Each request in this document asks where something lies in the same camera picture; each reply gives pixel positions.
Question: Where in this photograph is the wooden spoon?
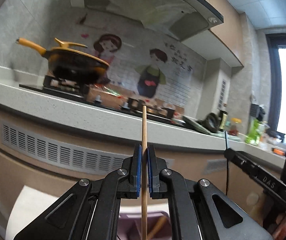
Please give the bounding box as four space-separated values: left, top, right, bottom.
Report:
147 216 167 240

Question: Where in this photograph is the green plastic bag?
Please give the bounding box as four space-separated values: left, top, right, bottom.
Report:
245 119 265 146

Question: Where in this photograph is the small grey vent grille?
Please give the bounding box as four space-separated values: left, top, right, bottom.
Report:
202 159 227 174

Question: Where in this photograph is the yellow lid jar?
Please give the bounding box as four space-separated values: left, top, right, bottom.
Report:
228 118 242 136

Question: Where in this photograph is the maroon utensil holder box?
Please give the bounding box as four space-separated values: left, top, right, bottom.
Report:
116 211 173 240

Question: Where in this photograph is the black round pot lid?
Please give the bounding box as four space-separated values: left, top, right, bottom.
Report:
202 112 219 133

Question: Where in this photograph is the dark sauce bottle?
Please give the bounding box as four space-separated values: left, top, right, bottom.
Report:
219 103 228 132

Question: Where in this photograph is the large grey vent grille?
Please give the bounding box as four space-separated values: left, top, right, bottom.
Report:
0 120 175 177

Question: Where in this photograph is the grey stone countertop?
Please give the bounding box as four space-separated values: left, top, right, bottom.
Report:
0 83 285 168

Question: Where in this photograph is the black gas stove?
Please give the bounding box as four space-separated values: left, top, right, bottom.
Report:
19 76 184 127

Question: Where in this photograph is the yellow frying pan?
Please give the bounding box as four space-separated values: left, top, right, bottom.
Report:
16 37 109 85

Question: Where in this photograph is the range hood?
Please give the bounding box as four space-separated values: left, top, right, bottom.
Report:
70 0 224 41

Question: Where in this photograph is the cartoon wall sticker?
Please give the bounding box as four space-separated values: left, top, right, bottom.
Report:
80 31 198 107

